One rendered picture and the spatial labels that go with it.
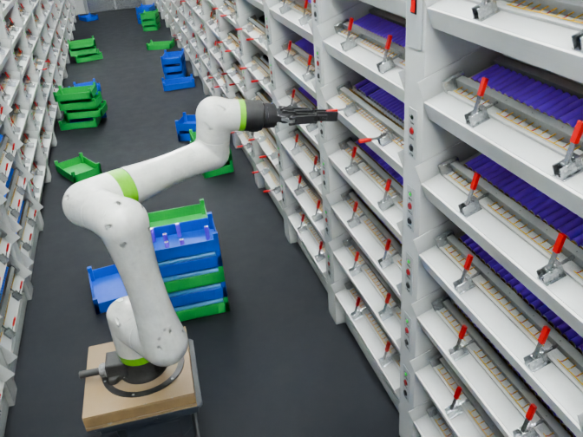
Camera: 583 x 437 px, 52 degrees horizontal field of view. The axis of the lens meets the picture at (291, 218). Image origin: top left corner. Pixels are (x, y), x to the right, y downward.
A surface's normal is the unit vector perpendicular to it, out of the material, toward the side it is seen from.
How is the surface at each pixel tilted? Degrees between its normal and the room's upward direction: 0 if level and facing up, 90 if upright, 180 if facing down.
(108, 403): 0
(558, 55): 110
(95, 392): 0
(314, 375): 0
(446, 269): 20
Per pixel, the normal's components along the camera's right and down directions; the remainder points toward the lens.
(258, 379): -0.07, -0.87
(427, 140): 0.28, 0.45
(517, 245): -0.40, -0.75
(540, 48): -0.88, 0.48
